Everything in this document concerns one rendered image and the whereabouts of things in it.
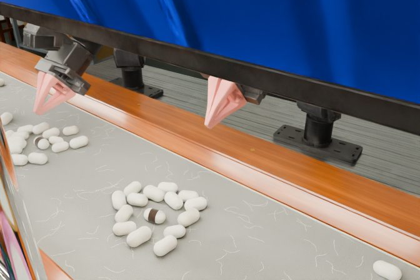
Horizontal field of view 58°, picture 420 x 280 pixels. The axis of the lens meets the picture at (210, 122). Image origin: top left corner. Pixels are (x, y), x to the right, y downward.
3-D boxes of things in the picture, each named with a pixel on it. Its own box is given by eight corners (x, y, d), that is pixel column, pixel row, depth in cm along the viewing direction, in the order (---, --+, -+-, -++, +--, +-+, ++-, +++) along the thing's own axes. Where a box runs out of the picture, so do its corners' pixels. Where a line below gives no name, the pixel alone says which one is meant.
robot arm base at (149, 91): (147, 75, 109) (163, 69, 114) (100, 62, 118) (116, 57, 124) (149, 100, 112) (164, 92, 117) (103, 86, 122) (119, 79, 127)
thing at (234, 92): (210, 122, 56) (239, 70, 58) (175, 109, 60) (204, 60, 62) (227, 140, 61) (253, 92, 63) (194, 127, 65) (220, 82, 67)
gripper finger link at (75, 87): (35, 112, 67) (65, 69, 69) (15, 101, 71) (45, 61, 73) (63, 129, 72) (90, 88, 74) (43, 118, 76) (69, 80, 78)
